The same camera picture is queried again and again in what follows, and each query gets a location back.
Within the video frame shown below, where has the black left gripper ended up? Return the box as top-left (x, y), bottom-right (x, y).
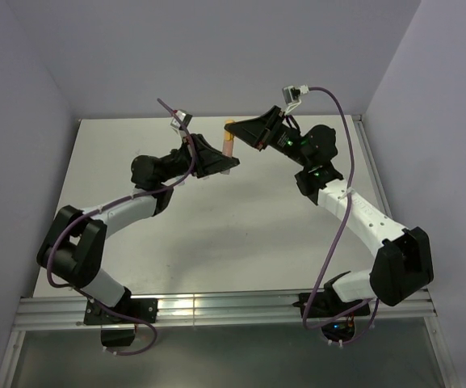
top-left (160, 133), bottom-right (238, 183)

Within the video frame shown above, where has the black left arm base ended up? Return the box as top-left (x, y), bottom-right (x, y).
top-left (83, 298), bottom-right (158, 356)

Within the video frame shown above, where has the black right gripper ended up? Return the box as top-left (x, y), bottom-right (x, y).
top-left (224, 107), bottom-right (312, 169)

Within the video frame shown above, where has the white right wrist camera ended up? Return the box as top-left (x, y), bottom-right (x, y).
top-left (282, 85), bottom-right (309, 116)

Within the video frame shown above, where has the aluminium mounting rail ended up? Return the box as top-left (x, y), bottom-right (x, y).
top-left (12, 285), bottom-right (438, 331)

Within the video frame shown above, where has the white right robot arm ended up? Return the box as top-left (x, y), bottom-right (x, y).
top-left (225, 106), bottom-right (434, 315)

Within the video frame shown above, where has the yellow pen cap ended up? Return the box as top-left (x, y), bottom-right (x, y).
top-left (224, 120), bottom-right (235, 141)

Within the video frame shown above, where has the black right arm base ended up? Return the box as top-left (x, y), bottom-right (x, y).
top-left (292, 291), bottom-right (371, 343)

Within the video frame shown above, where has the aluminium side rail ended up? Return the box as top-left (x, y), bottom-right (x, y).
top-left (351, 114), bottom-right (415, 286)

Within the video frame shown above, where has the yellow highlighter pen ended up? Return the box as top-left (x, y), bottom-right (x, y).
top-left (222, 131), bottom-right (234, 157)

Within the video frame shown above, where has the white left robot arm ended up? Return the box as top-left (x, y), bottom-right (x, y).
top-left (37, 133), bottom-right (240, 323)

